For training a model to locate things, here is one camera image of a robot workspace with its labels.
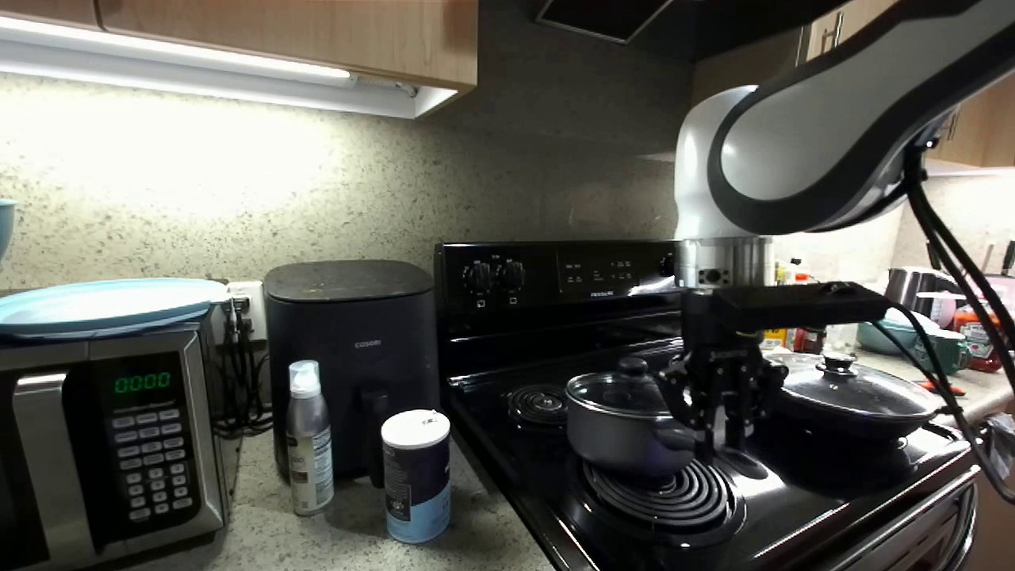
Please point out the black range hood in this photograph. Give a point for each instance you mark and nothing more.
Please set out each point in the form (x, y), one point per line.
(683, 25)

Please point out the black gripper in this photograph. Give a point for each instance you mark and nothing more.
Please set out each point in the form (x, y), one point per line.
(720, 383)

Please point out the dark grey lidded saucepan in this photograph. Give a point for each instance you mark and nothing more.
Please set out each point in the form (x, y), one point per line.
(620, 423)

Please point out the black air fryer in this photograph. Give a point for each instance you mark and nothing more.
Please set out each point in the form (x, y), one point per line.
(371, 332)

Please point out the white spray bottle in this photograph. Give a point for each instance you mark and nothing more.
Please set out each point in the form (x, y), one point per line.
(308, 439)

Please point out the stainless steel microwave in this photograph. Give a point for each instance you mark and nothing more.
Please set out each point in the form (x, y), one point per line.
(108, 448)

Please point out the black frying pan glass lid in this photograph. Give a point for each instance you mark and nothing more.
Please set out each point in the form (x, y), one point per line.
(836, 395)

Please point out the black electric stove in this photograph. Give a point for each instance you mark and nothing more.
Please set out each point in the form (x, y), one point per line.
(522, 317)

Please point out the teal bowl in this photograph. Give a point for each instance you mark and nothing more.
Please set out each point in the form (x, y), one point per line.
(921, 337)

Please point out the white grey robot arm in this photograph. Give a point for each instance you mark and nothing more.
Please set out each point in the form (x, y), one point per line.
(832, 141)

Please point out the light blue plate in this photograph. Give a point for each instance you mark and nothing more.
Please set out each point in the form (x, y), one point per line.
(106, 307)

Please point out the blue white salt canister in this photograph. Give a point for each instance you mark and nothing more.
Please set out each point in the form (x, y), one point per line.
(417, 475)

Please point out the front left coil burner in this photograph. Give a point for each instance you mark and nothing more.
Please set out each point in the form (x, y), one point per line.
(685, 501)

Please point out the wooden upper cabinet left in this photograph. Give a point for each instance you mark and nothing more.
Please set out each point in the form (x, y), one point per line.
(388, 57)

